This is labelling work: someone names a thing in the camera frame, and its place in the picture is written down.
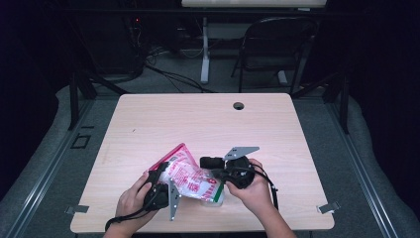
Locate red and clear plastic bag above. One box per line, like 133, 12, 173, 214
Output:
148, 142, 226, 203

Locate black folding chair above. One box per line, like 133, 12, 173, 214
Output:
231, 16, 320, 95

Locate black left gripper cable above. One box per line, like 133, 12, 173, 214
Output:
104, 191, 157, 232

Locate hanging black cable bundle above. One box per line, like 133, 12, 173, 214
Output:
125, 16, 147, 77

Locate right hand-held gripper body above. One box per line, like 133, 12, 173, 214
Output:
223, 147, 261, 190

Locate person's right hand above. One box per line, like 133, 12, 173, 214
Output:
226, 158, 275, 216

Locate clear jar with black lid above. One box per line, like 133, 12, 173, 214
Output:
199, 156, 227, 208

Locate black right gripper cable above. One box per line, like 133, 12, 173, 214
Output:
254, 163, 280, 211

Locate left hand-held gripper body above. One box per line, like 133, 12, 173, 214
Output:
143, 180, 182, 222

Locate aluminium floor rail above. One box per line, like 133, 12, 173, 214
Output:
325, 98, 399, 238
4, 98, 95, 238

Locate grey metal table bracket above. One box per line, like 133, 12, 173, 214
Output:
316, 201, 341, 214
64, 204, 90, 215

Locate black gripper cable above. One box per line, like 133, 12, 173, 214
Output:
254, 163, 280, 211
104, 191, 157, 232

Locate black frame post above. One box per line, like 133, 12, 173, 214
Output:
67, 70, 81, 131
339, 73, 351, 135

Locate black floor cables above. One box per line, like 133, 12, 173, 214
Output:
145, 62, 216, 94

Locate white desk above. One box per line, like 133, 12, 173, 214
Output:
180, 0, 328, 86

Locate person's left hand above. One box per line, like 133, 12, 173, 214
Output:
115, 172, 158, 229

